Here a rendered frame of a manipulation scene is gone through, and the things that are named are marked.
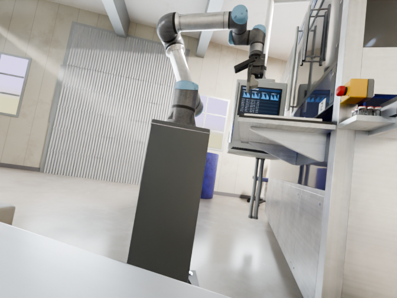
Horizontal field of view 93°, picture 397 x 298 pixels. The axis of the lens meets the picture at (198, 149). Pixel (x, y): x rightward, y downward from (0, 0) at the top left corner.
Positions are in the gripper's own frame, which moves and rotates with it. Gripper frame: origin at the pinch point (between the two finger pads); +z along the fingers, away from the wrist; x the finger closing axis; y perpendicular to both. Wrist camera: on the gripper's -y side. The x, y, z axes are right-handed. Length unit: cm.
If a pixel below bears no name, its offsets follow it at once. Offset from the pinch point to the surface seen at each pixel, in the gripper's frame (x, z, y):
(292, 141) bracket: -2.5, 24.8, 24.1
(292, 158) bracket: 47, 28, 36
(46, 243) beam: -86, 51, -11
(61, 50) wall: 188, -149, -397
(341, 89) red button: -20.0, 6.4, 35.4
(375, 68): -12, -6, 50
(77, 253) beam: -86, 51, -7
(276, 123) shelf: -11.0, 19.1, 15.1
